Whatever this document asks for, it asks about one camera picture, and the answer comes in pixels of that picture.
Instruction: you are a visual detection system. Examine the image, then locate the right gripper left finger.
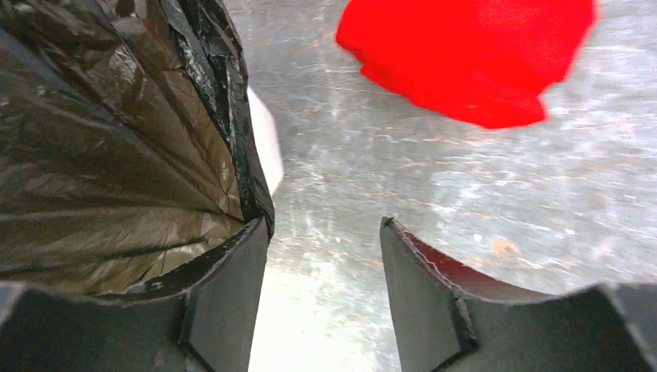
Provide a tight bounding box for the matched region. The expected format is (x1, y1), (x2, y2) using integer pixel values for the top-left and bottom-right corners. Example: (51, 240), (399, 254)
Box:
(1, 218), (270, 371)

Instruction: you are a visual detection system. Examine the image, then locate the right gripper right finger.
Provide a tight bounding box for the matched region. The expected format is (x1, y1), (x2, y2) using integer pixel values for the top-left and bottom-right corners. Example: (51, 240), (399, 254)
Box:
(380, 217), (656, 372)

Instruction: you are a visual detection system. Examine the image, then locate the white plastic trash bin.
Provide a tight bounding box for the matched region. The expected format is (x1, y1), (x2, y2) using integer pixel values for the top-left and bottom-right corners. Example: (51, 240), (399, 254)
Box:
(247, 86), (284, 195)

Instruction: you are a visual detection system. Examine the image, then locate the black trash bag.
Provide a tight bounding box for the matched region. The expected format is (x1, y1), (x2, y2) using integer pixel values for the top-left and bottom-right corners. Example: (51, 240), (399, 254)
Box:
(1, 1), (274, 294)

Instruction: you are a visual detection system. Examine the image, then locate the red cloth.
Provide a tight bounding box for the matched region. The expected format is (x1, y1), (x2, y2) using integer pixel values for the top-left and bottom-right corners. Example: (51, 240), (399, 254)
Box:
(335, 0), (600, 129)

